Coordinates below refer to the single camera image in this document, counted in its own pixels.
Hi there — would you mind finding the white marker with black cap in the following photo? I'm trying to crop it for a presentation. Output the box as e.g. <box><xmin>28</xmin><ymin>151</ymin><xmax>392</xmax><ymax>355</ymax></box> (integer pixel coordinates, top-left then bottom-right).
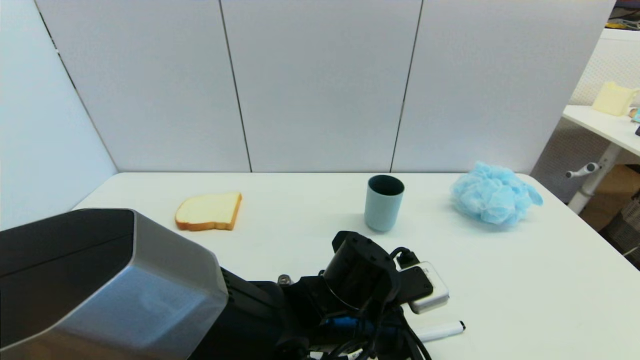
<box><xmin>415</xmin><ymin>320</ymin><xmax>467</xmax><ymax>344</ymax></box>

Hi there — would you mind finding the light blue plastic cup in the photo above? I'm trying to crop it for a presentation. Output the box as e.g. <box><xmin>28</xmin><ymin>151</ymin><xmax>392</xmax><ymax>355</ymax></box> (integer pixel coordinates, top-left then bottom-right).
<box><xmin>364</xmin><ymin>175</ymin><xmax>406</xmax><ymax>233</ymax></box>

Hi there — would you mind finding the blue crumpled hair net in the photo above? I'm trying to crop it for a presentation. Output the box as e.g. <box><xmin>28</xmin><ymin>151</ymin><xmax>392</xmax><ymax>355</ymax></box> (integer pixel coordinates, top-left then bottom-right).
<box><xmin>450</xmin><ymin>161</ymin><xmax>544</xmax><ymax>227</ymax></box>

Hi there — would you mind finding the toast bread slice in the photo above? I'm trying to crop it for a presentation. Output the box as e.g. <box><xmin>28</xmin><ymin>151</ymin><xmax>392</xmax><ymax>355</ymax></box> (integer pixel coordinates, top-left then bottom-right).
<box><xmin>175</xmin><ymin>192</ymin><xmax>243</xmax><ymax>232</ymax></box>

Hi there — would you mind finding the white desk leg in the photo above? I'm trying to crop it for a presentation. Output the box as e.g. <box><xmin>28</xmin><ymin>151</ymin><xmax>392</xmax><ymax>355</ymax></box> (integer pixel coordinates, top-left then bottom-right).
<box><xmin>568</xmin><ymin>142</ymin><xmax>623</xmax><ymax>215</ymax></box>

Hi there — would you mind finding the brown cardboard box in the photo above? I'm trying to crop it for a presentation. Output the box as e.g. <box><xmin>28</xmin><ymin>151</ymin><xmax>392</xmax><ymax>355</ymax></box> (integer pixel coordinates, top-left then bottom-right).
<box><xmin>580</xmin><ymin>164</ymin><xmax>640</xmax><ymax>232</ymax></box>

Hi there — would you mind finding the grey mesh basket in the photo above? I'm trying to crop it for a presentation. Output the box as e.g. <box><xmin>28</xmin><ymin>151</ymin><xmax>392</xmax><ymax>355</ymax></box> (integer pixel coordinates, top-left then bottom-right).
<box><xmin>600</xmin><ymin>195</ymin><xmax>640</xmax><ymax>271</ymax></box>

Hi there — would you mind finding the white side desk top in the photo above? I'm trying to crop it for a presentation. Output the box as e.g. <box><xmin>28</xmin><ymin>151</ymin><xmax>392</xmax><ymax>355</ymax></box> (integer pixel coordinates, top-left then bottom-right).
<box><xmin>562</xmin><ymin>105</ymin><xmax>640</xmax><ymax>158</ymax></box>

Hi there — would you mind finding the pale yellow foam block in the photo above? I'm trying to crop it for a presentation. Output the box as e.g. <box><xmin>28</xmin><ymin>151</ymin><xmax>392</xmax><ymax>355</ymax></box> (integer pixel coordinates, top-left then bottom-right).
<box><xmin>592</xmin><ymin>81</ymin><xmax>640</xmax><ymax>117</ymax></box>

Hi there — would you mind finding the white perforated panel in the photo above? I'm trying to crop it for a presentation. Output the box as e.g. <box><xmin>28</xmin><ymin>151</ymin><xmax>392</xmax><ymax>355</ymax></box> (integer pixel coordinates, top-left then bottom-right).
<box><xmin>530</xmin><ymin>28</ymin><xmax>640</xmax><ymax>203</ymax></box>

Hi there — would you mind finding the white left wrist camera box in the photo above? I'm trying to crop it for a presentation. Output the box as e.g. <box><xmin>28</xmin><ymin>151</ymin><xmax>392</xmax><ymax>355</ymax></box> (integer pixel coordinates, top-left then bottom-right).
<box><xmin>398</xmin><ymin>261</ymin><xmax>450</xmax><ymax>315</ymax></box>

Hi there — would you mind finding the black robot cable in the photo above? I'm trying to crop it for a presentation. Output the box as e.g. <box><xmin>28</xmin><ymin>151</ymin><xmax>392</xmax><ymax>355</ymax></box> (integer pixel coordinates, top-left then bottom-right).
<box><xmin>389</xmin><ymin>246</ymin><xmax>422</xmax><ymax>272</ymax></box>

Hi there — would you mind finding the white desk crank handle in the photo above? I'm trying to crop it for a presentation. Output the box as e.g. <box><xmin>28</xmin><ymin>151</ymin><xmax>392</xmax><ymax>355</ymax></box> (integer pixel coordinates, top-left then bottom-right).
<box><xmin>566</xmin><ymin>162</ymin><xmax>600</xmax><ymax>179</ymax></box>

